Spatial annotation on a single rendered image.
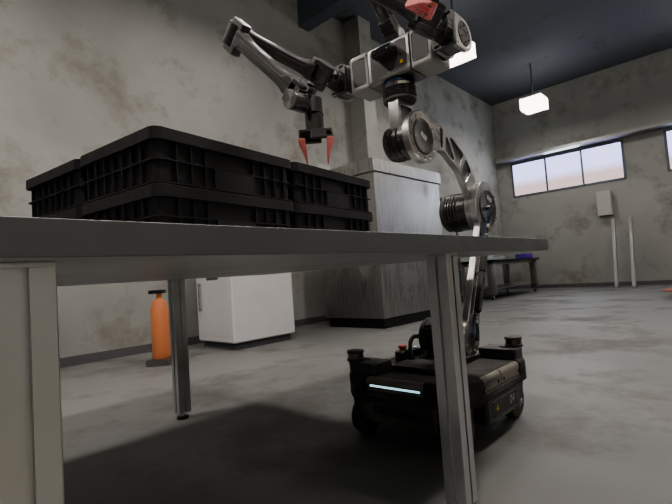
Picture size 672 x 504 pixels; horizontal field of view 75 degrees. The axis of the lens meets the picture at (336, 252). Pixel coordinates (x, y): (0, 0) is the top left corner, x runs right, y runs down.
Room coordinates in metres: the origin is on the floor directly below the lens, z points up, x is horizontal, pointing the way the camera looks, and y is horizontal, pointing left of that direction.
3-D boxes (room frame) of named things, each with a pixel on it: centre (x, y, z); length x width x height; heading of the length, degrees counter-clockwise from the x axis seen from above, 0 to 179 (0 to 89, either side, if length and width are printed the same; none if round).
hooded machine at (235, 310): (4.57, 0.98, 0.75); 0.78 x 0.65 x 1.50; 137
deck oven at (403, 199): (5.80, -0.57, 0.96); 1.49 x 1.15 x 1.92; 137
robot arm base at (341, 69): (1.81, -0.04, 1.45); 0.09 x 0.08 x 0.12; 47
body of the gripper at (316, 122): (1.34, 0.04, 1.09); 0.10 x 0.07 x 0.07; 92
